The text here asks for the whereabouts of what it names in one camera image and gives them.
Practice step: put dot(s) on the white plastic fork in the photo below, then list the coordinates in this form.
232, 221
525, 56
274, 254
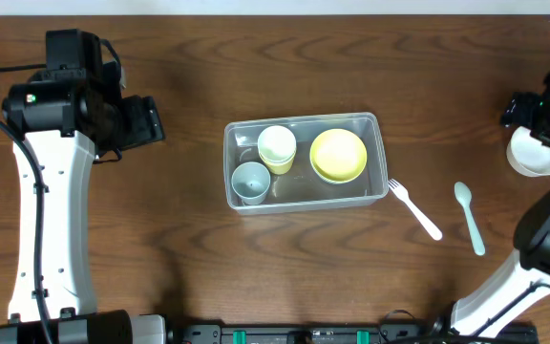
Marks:
401, 192

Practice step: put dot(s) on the pale green plastic spoon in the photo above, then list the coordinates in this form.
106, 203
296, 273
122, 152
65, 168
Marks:
464, 196

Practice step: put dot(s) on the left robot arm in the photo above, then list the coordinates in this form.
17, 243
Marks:
70, 116

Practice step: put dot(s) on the yellow plastic bowl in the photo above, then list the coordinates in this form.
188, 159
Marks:
338, 156

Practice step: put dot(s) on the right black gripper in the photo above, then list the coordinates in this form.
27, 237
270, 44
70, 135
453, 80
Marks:
515, 111

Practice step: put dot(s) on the white plastic bowl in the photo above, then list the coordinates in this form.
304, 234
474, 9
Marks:
528, 156

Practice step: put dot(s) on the clear plastic container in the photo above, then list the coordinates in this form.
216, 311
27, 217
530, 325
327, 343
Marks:
300, 189

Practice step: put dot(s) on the white plastic cup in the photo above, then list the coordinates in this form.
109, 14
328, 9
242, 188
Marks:
276, 143

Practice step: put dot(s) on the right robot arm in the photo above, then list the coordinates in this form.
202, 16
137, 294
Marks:
524, 278

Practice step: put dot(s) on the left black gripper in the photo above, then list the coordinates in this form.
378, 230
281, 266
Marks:
143, 120

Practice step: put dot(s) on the yellow plastic cup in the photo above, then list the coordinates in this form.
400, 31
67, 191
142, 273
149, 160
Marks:
278, 165

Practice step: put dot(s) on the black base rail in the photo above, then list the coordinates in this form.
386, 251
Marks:
396, 331

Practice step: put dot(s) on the grey plastic cup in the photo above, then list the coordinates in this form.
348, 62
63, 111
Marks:
251, 182

